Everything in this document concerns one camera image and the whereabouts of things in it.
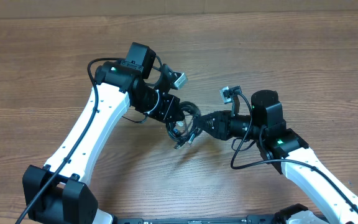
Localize black USB cable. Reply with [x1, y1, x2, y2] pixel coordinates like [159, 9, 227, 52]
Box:
[165, 101, 203, 150]

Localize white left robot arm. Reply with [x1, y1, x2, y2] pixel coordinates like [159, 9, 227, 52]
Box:
[17, 42, 188, 223]

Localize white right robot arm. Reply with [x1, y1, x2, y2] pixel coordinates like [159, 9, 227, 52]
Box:
[195, 87, 358, 223]

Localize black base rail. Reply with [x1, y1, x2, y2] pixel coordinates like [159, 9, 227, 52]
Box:
[112, 215, 276, 224]

